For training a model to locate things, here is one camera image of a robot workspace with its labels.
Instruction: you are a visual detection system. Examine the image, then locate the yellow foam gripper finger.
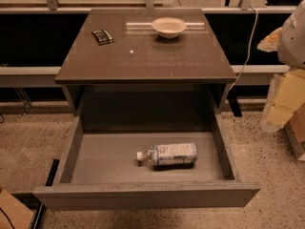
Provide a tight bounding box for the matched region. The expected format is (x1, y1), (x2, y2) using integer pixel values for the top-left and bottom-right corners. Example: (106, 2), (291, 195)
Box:
(260, 69), (305, 133)
(257, 28), (282, 52)

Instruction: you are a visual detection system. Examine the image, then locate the blue label plastic bottle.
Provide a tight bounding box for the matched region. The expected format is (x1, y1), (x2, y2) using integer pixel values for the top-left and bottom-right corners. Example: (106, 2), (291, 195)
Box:
(136, 143), (198, 167)

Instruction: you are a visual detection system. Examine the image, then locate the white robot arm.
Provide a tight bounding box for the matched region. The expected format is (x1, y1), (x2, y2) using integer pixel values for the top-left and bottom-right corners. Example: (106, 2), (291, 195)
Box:
(257, 1), (305, 133)

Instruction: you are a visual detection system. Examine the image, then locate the open grey drawer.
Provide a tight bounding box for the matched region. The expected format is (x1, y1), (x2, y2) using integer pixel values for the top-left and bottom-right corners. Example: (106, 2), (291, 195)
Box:
(33, 114), (260, 211)

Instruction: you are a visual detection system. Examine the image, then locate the cardboard box right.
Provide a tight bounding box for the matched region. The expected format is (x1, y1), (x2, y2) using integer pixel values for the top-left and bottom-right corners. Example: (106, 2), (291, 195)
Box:
(285, 103), (305, 161)

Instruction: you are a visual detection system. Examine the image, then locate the cardboard box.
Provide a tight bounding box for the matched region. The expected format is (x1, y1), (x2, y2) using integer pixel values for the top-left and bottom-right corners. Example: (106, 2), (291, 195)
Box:
(0, 188), (33, 229)
(285, 103), (305, 161)

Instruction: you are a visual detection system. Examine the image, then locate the white bowl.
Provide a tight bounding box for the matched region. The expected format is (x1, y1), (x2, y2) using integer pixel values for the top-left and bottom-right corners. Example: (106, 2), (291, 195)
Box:
(152, 17), (187, 39)

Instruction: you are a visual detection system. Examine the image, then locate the grey cabinet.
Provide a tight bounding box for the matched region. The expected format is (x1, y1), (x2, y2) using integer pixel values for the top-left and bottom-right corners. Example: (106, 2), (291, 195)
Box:
(55, 9), (235, 133)

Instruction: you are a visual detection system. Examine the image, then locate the cardboard box bottom left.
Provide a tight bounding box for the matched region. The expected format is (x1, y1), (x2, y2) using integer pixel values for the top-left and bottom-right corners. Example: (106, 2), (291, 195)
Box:
(0, 188), (33, 229)

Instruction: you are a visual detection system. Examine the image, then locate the white cable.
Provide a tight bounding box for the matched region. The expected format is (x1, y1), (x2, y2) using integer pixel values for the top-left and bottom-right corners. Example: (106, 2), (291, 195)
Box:
(228, 5), (259, 91)

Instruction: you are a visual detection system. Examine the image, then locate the grey wall rail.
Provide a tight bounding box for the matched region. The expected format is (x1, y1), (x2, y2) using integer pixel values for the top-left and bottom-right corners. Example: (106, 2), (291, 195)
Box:
(0, 65), (289, 88)

